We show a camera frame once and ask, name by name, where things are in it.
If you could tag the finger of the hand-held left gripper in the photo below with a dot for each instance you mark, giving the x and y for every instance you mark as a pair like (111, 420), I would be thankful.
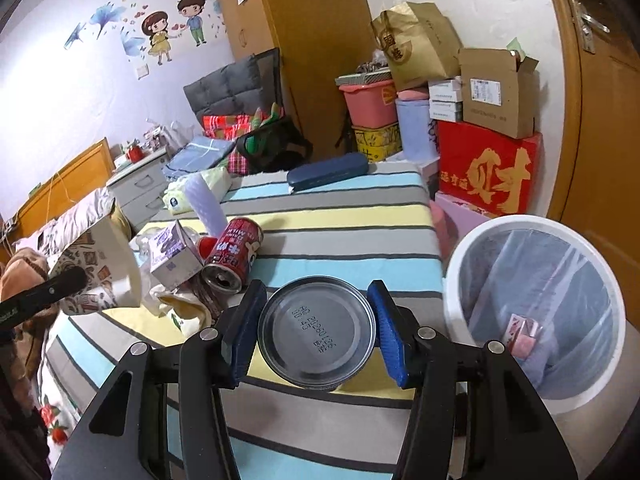
(50, 288)

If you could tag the printed paper cup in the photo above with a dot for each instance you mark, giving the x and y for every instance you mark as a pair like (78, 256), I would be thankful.
(100, 265)

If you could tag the striped blanket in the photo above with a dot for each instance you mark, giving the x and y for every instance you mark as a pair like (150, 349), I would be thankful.
(325, 240)

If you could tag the green patterned flat box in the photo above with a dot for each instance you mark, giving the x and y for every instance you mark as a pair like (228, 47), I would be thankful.
(362, 79)

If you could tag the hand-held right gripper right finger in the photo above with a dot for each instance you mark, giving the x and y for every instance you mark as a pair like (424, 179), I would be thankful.
(390, 335)

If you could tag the red drink can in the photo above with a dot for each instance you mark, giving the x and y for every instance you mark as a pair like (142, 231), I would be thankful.
(235, 252)

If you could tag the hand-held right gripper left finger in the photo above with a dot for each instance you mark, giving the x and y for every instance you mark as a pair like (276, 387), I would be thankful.
(245, 332)

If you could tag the white square box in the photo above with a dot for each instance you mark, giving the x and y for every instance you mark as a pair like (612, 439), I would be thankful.
(430, 175)

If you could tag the pink plastic stool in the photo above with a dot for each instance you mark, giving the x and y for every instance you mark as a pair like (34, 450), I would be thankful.
(441, 232)

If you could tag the pink lid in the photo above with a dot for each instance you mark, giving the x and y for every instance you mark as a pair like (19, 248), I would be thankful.
(414, 94)

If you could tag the lavender ribbed plastic bottle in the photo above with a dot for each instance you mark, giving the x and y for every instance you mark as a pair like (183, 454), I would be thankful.
(207, 202)

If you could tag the blue folded cloth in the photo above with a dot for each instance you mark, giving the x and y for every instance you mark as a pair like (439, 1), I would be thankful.
(200, 155)

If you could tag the brown paper bag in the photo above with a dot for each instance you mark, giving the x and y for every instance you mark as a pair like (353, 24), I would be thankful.
(425, 45)

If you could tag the clear plastic bin liner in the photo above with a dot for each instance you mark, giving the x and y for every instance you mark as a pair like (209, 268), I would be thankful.
(550, 280)

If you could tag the brown cardboard box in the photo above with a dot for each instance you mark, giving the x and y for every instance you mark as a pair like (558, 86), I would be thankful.
(495, 112)

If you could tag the red box with gold print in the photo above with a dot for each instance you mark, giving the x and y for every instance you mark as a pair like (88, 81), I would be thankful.
(480, 175)

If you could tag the pink plastic basket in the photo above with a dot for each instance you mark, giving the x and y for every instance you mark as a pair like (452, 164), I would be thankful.
(365, 106)

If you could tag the plastic bottle with red cap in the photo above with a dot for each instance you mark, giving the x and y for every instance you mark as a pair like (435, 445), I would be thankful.
(205, 249)

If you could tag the cartoon wall sticker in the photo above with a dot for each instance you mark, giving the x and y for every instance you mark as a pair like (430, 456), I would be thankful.
(160, 30)

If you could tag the green item in cardboard box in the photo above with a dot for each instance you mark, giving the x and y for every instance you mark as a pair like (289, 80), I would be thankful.
(515, 49)

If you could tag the red plaid bag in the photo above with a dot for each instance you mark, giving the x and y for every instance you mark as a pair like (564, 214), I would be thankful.
(225, 125)

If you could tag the white light switch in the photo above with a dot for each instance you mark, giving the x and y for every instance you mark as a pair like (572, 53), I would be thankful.
(142, 71)

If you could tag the wooden headboard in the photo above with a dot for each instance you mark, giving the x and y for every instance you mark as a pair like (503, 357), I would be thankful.
(65, 180)

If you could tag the yellow patterned box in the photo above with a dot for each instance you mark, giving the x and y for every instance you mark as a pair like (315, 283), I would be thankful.
(375, 142)

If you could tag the pale green tissue pack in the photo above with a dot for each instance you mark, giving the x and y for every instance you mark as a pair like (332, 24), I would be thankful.
(175, 200)

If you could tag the brown fuzzy blanket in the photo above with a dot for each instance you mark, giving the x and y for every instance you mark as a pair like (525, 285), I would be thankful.
(20, 280)

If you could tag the small white box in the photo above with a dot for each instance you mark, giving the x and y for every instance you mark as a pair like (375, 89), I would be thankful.
(446, 111)
(445, 90)

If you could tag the white purple milk carton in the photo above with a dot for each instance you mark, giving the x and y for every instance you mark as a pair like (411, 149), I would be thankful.
(172, 255)

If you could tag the lavender round container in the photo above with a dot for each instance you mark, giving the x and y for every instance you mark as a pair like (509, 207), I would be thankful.
(415, 130)

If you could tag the dark blue glasses case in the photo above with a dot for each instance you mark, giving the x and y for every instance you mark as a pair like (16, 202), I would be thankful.
(327, 172)

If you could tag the silver tin can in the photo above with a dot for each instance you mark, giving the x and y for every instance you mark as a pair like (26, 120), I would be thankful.
(316, 332)

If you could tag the wooden door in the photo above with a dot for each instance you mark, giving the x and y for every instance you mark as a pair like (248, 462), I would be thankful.
(600, 135)

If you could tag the black bag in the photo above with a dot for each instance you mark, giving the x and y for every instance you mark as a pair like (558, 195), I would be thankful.
(280, 150)

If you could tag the white round waste bin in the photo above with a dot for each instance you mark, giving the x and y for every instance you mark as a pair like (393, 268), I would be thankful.
(454, 290)

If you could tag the grey quilted cushion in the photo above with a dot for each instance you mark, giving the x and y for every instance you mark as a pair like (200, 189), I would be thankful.
(225, 85)

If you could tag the wooden wardrobe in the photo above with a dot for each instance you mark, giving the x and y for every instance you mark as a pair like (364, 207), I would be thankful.
(310, 35)

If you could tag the red cup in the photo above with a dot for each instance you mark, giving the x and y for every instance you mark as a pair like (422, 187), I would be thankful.
(135, 152)

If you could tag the floral quilt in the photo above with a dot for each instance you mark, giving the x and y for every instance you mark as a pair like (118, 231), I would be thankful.
(70, 222)

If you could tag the cream bag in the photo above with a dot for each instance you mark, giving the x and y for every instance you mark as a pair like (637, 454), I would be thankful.
(182, 310)

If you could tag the pink packet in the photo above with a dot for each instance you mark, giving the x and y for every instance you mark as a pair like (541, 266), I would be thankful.
(522, 334)

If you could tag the white nightstand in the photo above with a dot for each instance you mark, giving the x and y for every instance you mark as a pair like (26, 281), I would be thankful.
(137, 185)

